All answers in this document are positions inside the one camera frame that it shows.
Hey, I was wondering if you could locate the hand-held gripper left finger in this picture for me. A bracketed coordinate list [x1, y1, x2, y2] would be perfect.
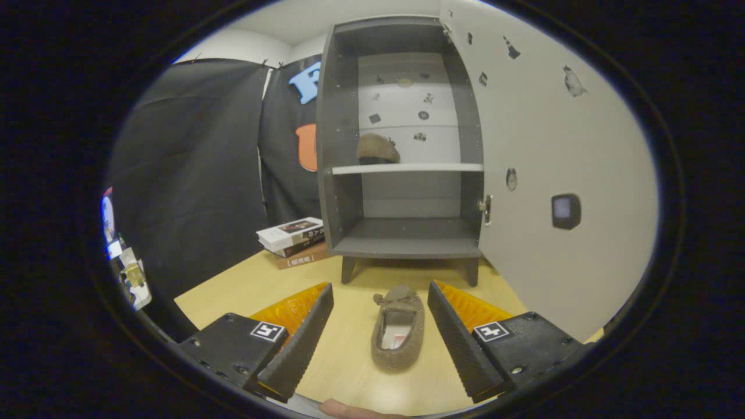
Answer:
[178, 282, 335, 403]

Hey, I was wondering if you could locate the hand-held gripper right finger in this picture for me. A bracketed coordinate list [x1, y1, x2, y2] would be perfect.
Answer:
[428, 280, 594, 404]

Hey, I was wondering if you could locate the brown slipper shoe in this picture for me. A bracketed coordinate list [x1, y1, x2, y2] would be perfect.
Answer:
[356, 133, 402, 166]
[371, 285, 425, 374]

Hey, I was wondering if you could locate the dark grey shoe cabinet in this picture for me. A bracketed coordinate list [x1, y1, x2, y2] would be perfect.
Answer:
[316, 16, 487, 287]

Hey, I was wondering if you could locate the light grey shoe cabinet door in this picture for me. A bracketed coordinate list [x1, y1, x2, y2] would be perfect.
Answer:
[439, 0, 661, 344]

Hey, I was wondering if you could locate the brown cover book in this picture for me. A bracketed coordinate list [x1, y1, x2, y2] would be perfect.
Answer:
[274, 243, 338, 271]

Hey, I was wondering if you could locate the black cover book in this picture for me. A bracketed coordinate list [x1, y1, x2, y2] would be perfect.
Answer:
[265, 235, 327, 258]

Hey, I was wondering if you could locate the white and yellow object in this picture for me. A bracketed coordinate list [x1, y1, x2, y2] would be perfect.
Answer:
[108, 233, 153, 311]

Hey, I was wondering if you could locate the black backdrop cloth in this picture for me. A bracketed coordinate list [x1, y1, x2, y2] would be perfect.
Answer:
[108, 54, 323, 344]

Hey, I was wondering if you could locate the white and blue object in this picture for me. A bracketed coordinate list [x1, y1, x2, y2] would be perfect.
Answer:
[101, 187, 118, 246]

